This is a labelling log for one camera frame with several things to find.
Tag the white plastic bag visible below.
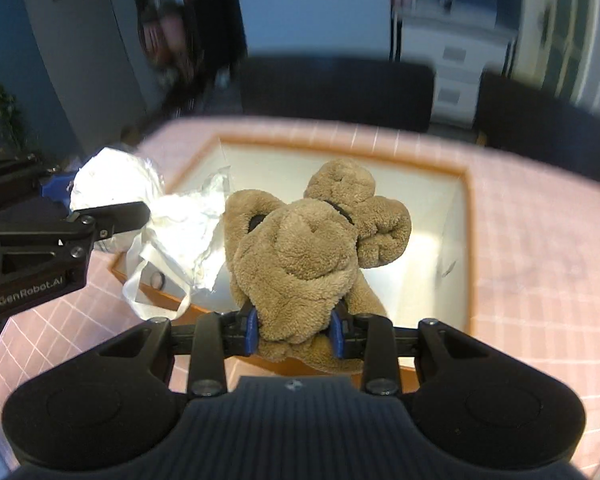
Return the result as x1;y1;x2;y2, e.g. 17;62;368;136
70;148;230;321

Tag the brown plush teddy bear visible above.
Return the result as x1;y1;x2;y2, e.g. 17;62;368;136
223;159;412;374

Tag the green potted plant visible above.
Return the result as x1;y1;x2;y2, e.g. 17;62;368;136
0;83;24;151

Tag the pink checkered tablecloth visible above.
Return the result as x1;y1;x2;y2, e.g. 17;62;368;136
0;117;600;474

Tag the black chair left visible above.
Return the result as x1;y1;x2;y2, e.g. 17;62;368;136
239;54;434;132

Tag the black chair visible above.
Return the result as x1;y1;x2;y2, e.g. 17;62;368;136
474;72;600;183
239;54;434;132

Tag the black chair right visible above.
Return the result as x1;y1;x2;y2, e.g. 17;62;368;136
474;72;600;183

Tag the white drawer cabinet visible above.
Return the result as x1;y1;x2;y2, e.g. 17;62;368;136
392;14;516;127

